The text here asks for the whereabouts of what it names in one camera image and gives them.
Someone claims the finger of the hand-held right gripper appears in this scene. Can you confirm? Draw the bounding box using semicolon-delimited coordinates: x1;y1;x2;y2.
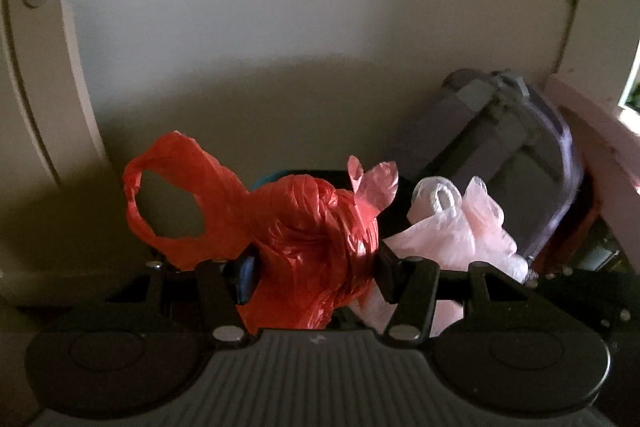
522;268;608;308

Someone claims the purple grey backpack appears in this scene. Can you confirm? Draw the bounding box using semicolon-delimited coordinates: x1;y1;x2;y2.
400;68;586;269

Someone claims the red plastic bag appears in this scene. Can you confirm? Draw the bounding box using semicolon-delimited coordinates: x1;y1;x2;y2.
122;131;400;334

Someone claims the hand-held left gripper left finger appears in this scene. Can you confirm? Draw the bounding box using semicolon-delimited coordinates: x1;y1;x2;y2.
107;254;261;349

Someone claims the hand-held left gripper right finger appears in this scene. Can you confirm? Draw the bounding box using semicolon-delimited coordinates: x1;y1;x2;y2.
375;247;527;350

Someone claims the pink plastic bag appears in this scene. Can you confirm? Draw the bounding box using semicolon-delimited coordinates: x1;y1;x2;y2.
360;176;532;339

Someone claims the dark green trash bin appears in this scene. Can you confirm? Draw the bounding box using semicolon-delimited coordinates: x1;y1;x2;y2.
251;168;418;240

